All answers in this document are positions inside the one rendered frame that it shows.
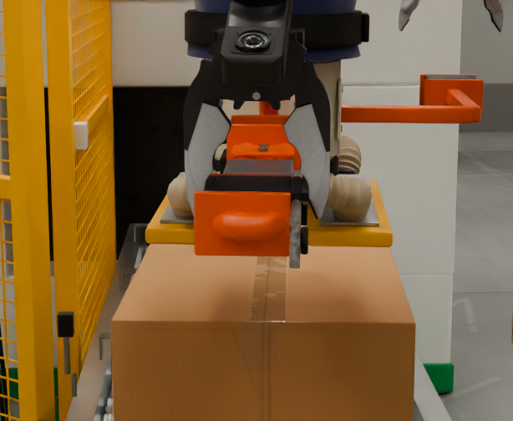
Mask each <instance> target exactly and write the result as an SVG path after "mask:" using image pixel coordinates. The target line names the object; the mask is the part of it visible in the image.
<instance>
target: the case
mask: <svg viewBox="0 0 513 421"><path fill-rule="evenodd" d="M110 326H111V360H112V394H113V421H414V362H415V331H416V324H415V321H414V317H413V314H412V312H411V309H410V306H409V302H408V299H407V297H406V295H405V292H404V288H403V285H402V282H401V280H400V277H399V273H398V270H397V267H396V265H395V262H394V258H393V255H392V252H391V250H390V248H389V247H351V246H309V245H308V253H307V254H306V255H303V254H301V253H300V268H298V269H292V268H289V256H197V255H195V245H182V244H150V246H149V248H148V250H147V252H146V253H145V256H144V258H143V259H142V261H141V263H140V265H139V267H138V269H137V271H136V273H135V275H134V277H133V279H132V281H131V283H130V285H129V287H128V289H127V291H126V293H125V294H124V296H123V298H122V300H121V302H120V304H119V306H118V308H117V310H116V312H115V314H114V316H113V318H112V320H111V322H110Z"/></svg>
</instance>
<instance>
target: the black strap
mask: <svg viewBox="0 0 513 421"><path fill-rule="evenodd" d="M227 14H228V13H203V12H199V11H196V9H195V8H194V9H188V10H187V12H185V41H187V43H189V44H194V45H200V46H207V47H210V46H211V45H213V44H214V39H213V32H214V31H216V30H217V29H219V28H225V27H226V19H227ZM369 19H370V16H369V14H368V13H362V11H359V10H354V12H352V13H325V14H293V15H292V21H291V28H305V40H304V47H305V48H340V47H349V46H355V45H359V44H361V42H365V43H367V42H368V41H369Z"/></svg>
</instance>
